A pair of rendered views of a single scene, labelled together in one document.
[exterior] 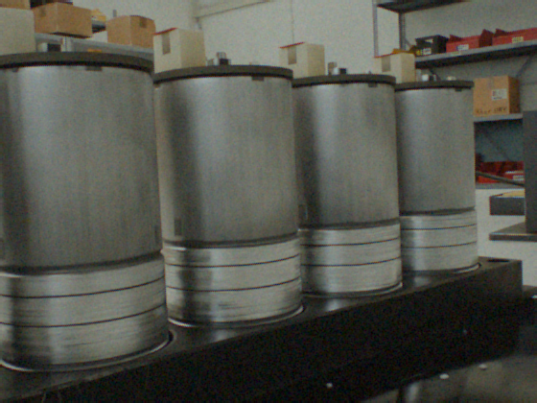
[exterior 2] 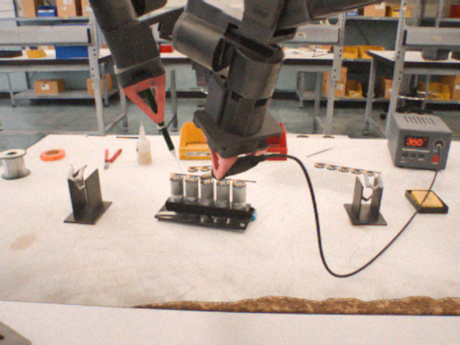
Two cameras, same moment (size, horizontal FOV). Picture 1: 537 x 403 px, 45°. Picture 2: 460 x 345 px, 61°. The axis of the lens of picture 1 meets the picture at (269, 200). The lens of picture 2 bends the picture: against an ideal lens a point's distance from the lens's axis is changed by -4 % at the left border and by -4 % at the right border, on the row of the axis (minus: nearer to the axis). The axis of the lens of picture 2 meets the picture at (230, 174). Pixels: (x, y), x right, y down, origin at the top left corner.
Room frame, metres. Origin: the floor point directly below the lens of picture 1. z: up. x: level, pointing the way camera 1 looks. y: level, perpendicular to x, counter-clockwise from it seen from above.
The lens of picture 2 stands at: (-0.22, -0.54, 1.09)
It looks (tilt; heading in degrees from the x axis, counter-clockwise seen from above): 23 degrees down; 55
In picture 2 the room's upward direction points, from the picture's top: straight up
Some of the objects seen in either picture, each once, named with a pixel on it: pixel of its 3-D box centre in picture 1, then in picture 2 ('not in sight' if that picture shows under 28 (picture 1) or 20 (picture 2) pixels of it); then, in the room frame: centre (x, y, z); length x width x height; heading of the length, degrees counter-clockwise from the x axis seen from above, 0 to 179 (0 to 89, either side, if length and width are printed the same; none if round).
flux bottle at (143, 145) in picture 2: not in sight; (143, 142); (0.12, 0.30, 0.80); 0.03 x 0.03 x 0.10
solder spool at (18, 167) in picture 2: not in sight; (14, 163); (-0.14, 0.40, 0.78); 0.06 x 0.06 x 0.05
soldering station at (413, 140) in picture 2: not in sight; (416, 140); (0.67, -0.05, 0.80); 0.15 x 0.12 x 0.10; 41
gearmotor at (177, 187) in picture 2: not in sight; (177, 190); (0.08, 0.05, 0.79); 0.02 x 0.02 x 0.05
